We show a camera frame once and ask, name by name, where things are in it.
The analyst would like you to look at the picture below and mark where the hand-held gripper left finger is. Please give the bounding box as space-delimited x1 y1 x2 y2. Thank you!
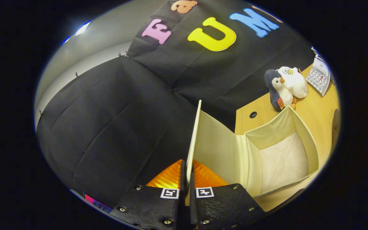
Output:
109 159 186 230

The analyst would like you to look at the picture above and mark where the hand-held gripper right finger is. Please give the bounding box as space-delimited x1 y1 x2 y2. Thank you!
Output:
189 159 267 230

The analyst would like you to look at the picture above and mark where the beige fabric storage box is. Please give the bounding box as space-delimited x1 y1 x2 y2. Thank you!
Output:
186 100 319 205

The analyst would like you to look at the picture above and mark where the brown fuzzy shoe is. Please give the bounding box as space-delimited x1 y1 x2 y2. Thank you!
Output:
332 109 341 150

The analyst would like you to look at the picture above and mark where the pink and blue packet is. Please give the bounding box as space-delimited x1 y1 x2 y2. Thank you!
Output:
83 193 112 213

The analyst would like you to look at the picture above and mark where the black backdrop cloth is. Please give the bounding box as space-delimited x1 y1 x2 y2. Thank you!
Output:
35 0 315 211

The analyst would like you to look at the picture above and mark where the grey white penguin plush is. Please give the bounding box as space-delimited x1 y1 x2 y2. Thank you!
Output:
264 69 297 112

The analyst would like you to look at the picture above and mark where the white duck plush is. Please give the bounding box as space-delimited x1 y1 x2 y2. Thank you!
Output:
277 66 308 99

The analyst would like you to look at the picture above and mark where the grey patterned book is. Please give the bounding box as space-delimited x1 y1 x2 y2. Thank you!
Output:
305 57 331 97

